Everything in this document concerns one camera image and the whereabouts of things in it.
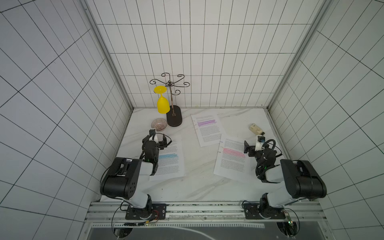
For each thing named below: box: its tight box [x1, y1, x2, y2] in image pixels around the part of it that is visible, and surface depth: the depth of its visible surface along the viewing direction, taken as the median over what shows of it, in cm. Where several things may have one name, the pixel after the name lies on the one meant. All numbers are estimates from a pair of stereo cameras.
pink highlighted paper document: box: [213, 133, 255, 184], surface depth 92 cm
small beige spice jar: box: [249, 123, 266, 136], surface depth 105 cm
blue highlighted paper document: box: [149, 134, 186, 182], surface depth 92 cm
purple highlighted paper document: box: [190, 113, 222, 148], surface depth 109 cm
